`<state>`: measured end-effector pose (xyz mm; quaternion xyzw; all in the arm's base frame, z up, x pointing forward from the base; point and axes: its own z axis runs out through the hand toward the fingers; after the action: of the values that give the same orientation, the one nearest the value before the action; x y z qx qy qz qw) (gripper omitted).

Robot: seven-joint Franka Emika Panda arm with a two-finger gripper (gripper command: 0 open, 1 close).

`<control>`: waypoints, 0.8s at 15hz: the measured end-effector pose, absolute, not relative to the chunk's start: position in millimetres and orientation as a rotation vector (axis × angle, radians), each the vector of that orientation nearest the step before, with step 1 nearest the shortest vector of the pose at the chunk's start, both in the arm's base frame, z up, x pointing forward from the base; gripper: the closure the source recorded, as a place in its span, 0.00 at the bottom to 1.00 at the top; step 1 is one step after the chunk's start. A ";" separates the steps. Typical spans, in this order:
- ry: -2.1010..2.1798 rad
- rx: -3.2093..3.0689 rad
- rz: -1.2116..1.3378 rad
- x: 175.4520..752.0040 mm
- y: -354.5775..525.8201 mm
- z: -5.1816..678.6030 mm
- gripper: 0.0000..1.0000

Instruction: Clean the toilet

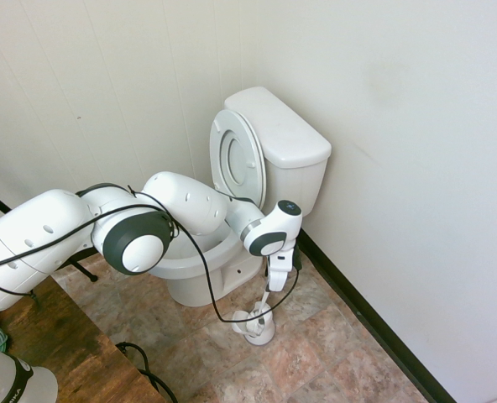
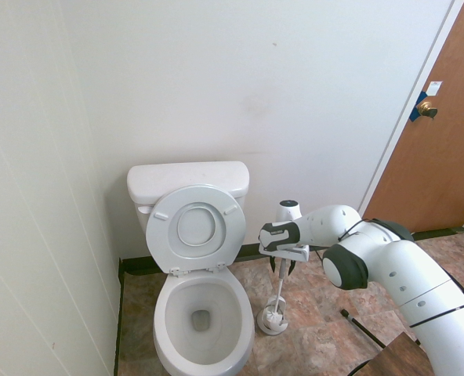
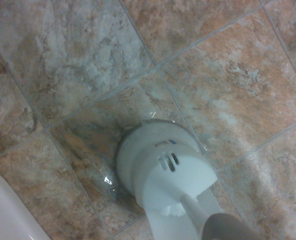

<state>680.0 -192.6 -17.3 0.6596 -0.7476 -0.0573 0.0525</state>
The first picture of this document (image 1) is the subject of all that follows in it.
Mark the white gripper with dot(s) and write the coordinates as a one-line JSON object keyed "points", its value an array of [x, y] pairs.
{"points": [[281, 268]]}

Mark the white toilet brush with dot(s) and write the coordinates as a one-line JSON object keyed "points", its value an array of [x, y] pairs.
{"points": [[263, 302]]}

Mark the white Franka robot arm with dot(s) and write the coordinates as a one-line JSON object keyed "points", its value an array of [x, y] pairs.
{"points": [[43, 235]]}

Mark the white toilet brush holder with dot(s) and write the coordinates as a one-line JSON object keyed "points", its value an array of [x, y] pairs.
{"points": [[265, 333]]}

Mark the white ceramic toilet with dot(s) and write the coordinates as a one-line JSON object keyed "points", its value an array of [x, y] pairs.
{"points": [[299, 189]]}

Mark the white toilet tank lid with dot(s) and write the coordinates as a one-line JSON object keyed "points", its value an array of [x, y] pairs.
{"points": [[282, 130]]}

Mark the white toilet seat with lid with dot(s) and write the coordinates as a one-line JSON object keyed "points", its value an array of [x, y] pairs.
{"points": [[240, 126]]}

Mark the black rubber baseboard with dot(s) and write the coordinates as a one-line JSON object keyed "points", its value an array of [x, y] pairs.
{"points": [[85, 253], [357, 302]]}

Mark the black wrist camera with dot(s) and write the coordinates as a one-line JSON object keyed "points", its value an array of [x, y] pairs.
{"points": [[298, 258]]}

